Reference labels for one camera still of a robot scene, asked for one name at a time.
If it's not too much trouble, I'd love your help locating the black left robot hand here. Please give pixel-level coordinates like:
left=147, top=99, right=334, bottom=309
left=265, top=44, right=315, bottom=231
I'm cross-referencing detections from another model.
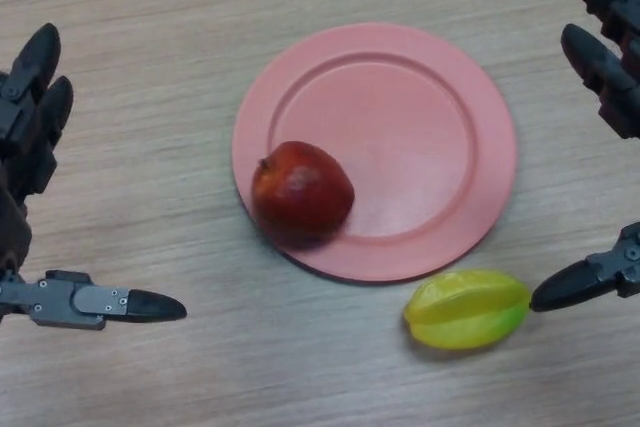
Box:
left=0, top=22, right=188, bottom=332

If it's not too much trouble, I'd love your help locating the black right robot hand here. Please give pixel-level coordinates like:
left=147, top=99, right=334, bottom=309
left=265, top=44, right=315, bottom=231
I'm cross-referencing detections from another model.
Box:
left=529, top=0, right=640, bottom=315

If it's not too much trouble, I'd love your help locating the red apple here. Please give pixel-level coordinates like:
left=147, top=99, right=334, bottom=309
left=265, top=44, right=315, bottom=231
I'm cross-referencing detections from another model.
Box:
left=250, top=140, right=356, bottom=241

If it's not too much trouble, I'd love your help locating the pink round plate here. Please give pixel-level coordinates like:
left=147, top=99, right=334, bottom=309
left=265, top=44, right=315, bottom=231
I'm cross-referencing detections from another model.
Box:
left=231, top=22, right=518, bottom=284

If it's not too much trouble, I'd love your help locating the yellow green starfruit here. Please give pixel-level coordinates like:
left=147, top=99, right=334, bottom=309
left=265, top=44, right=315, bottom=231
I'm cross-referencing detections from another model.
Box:
left=402, top=269, right=532, bottom=351

